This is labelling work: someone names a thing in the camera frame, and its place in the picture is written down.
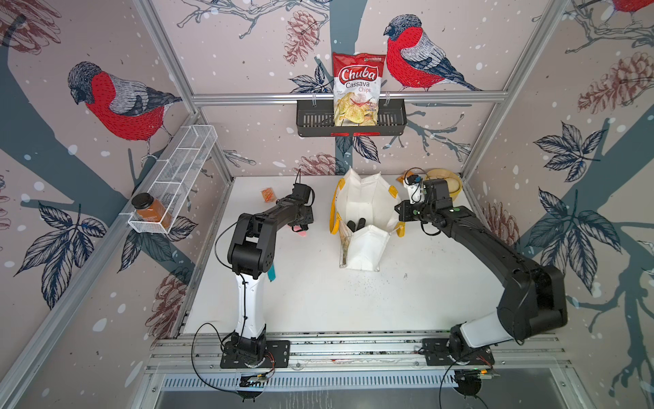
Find white tote pouch yellow handles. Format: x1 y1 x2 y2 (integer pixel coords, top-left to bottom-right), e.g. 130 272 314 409
330 169 405 272

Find aluminium rail frame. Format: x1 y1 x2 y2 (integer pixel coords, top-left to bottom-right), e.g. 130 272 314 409
144 332 572 395

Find white wire wall shelf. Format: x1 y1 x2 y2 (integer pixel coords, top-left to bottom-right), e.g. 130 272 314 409
128 124 217 235

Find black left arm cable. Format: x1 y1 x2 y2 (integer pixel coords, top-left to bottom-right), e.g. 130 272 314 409
190 219 267 395

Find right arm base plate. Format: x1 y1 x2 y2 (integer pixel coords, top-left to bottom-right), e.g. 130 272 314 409
418 337 495 366

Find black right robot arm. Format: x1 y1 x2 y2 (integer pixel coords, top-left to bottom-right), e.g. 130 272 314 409
395 175 568 361

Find orange snack packet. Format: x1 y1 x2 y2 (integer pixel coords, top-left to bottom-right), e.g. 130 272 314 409
261 187 278 203

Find Chuba cassava chips bag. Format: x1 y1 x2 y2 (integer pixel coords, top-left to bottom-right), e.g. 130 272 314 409
332 53 386 126

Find black wire wall basket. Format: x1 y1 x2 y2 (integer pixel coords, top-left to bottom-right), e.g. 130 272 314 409
296 99 408 137

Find yellow bamboo steamer basket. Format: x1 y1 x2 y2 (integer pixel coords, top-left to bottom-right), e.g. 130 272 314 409
427 169 463 199

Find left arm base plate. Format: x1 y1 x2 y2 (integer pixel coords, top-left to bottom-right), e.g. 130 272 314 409
220 337 291 369

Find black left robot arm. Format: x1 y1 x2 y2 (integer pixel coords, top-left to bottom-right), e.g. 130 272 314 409
228 182 315 366

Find orange sauce jar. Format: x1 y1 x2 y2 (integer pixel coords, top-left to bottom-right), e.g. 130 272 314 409
131 193 172 229

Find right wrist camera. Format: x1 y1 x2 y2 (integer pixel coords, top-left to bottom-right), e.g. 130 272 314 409
404 174 423 205

